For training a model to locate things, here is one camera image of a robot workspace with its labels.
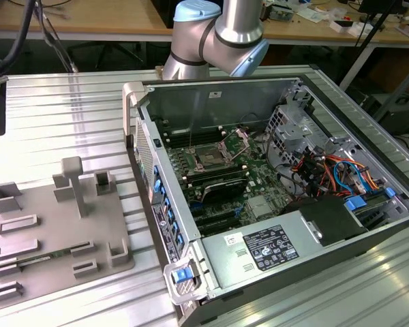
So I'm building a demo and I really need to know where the black RAM slot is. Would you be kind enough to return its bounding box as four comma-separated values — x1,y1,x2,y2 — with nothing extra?
184,161,247,178
187,169,249,187
164,125,223,136
165,131,224,144

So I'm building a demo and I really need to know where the CPU socket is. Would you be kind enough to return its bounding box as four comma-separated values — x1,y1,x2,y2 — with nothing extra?
193,145,226,172

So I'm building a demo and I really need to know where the black expansion slot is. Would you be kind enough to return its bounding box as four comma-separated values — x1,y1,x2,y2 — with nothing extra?
192,203,241,221
196,214,245,236

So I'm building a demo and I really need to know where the grey parts rack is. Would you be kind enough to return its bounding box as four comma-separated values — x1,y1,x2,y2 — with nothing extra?
0,156,136,305

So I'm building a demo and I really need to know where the green RAM stick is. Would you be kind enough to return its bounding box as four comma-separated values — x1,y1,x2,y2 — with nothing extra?
15,248,74,267

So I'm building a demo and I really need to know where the black graphics card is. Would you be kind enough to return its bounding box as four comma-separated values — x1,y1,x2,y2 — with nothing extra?
200,176,249,206

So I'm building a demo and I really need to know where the blue case release latch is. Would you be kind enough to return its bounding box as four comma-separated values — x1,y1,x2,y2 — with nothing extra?
172,268,192,284

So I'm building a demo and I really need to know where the silver power supply with label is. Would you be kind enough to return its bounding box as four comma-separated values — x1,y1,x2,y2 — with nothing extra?
200,208,325,291

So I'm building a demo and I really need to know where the green motherboard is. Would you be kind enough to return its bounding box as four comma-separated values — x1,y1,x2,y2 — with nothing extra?
162,125,296,239

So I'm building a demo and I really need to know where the silver chipset heatsink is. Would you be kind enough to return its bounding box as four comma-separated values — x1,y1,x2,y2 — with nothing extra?
247,196,273,218

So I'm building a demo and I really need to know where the perforated metal drive cage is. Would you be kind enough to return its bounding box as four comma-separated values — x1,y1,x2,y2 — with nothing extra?
264,104,329,168

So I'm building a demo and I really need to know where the wooden desk with clutter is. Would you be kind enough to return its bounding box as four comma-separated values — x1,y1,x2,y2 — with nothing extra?
261,0,409,90

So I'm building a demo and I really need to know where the black plastic air shroud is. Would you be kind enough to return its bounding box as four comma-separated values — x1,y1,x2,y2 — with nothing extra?
282,196,369,247

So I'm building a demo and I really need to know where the white box black inlay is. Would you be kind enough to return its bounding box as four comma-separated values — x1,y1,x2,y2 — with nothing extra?
329,19,366,37

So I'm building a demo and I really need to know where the large blue plastic clip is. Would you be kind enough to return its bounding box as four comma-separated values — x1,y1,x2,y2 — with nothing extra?
345,196,368,213

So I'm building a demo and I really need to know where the open black PC case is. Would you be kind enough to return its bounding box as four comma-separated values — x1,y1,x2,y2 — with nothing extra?
122,64,409,327

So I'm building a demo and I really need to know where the black box on floor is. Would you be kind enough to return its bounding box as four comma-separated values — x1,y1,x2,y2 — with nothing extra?
374,94,409,134

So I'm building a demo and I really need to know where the thick black camera cable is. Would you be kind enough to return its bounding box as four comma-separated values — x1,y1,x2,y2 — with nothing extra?
0,0,38,86

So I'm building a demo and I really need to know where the thin black cable bundle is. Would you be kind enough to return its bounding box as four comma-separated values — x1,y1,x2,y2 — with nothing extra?
33,0,80,73

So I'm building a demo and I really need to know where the wooden desk white frame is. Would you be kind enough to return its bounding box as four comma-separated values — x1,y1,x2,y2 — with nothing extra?
0,0,178,44

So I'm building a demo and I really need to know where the metal socket cover frame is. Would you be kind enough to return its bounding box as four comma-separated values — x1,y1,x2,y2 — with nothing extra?
219,127,252,161

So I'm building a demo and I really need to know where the black wire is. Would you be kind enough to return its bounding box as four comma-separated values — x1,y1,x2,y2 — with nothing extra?
258,131,314,202

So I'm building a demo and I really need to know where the red wire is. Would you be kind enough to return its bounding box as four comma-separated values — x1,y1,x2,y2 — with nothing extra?
320,155,333,193

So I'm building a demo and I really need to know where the blue wire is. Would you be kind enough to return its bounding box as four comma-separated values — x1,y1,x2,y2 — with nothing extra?
333,161,366,196

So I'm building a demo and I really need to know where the orange wire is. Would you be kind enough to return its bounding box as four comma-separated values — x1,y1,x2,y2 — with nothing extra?
322,154,385,192

